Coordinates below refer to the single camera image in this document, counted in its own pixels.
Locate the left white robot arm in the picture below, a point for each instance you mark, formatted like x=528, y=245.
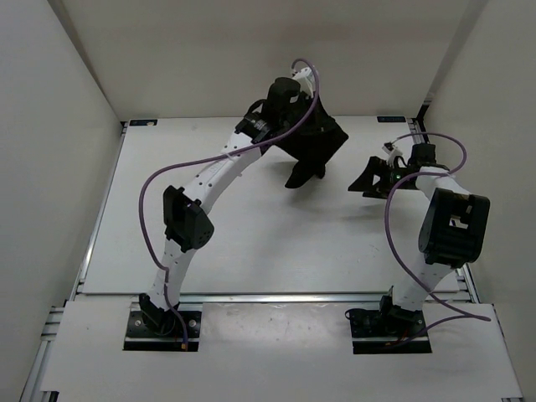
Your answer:
x=187, y=226

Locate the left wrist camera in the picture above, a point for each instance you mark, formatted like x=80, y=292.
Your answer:
x=306, y=79

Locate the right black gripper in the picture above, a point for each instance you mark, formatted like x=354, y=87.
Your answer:
x=364, y=183

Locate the black skirt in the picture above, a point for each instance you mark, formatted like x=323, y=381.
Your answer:
x=312, y=144

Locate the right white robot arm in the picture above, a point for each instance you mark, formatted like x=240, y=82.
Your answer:
x=452, y=232

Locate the left blue label sticker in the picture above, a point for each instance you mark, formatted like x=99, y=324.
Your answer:
x=143, y=122

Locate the blue label sticker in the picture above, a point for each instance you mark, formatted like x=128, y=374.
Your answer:
x=143, y=122
x=391, y=119

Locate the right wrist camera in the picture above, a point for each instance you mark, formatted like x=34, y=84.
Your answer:
x=395, y=157

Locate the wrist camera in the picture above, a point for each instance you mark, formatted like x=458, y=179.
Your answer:
x=306, y=79
x=395, y=157

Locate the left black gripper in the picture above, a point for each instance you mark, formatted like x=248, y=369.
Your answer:
x=303, y=99

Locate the right blue label sticker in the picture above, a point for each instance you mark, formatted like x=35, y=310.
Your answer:
x=391, y=119

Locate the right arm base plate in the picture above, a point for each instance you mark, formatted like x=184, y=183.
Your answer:
x=374, y=333

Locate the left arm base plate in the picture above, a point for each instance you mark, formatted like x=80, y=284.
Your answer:
x=143, y=335

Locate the front aluminium rail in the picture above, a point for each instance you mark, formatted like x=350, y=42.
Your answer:
x=275, y=298

